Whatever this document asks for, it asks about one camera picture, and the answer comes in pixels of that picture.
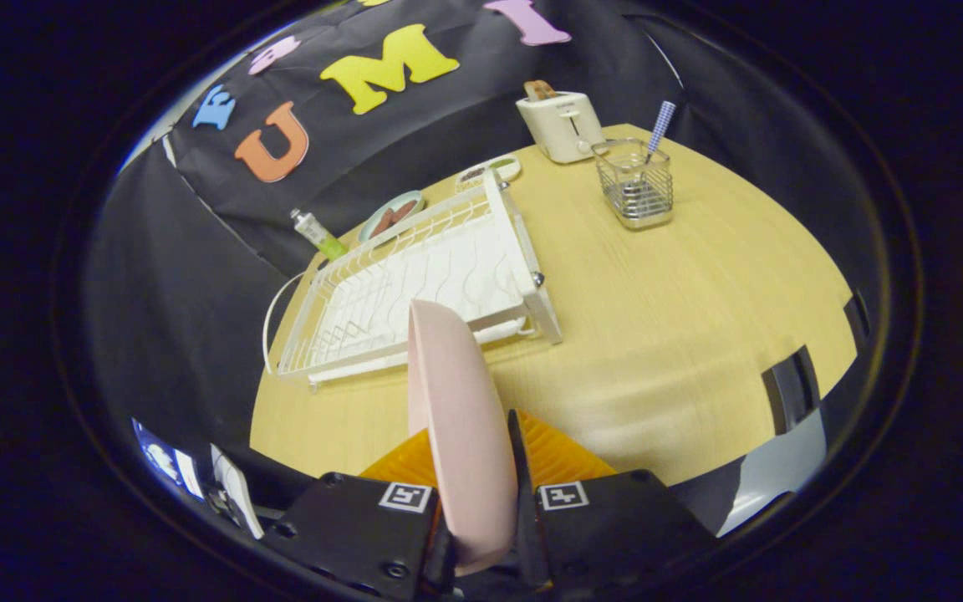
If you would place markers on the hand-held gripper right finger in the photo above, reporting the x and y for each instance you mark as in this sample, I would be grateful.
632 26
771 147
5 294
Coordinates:
607 522

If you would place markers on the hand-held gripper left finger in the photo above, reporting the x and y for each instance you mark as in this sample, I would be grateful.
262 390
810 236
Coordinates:
348 527

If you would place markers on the pink plate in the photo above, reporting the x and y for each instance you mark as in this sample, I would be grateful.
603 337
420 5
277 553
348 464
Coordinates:
458 418

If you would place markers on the light blue plate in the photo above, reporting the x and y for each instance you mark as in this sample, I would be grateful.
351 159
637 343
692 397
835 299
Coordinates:
409 201

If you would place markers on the white divided sauce dish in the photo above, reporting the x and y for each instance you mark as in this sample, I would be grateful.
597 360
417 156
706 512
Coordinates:
498 165

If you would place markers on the white device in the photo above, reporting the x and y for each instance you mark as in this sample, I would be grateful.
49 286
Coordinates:
235 493

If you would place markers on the computer monitor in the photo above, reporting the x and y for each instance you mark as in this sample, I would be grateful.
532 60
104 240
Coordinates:
165 460

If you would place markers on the black chair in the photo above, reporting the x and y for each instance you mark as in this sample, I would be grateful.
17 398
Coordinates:
791 389

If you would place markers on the green drink bottle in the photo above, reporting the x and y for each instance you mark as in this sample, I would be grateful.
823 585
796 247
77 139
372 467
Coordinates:
318 236

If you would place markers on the black backdrop cloth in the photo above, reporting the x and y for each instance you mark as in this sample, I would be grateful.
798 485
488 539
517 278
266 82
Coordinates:
197 276

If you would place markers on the brown sausage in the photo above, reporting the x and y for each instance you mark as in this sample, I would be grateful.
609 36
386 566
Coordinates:
404 210
383 226

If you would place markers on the white toaster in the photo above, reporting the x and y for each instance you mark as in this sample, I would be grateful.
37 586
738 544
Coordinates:
565 125

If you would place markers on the toasted bread slice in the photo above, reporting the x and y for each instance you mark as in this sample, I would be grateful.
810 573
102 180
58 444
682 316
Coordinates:
540 89

